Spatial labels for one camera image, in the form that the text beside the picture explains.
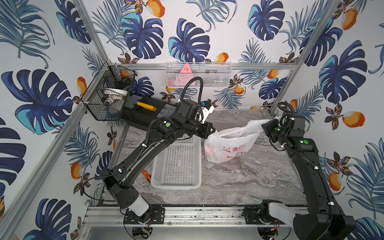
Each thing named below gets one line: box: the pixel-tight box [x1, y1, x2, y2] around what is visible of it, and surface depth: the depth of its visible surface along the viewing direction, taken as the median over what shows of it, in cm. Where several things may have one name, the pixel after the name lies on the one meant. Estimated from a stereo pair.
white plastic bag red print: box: [204, 119, 272, 164], surface depth 78 cm
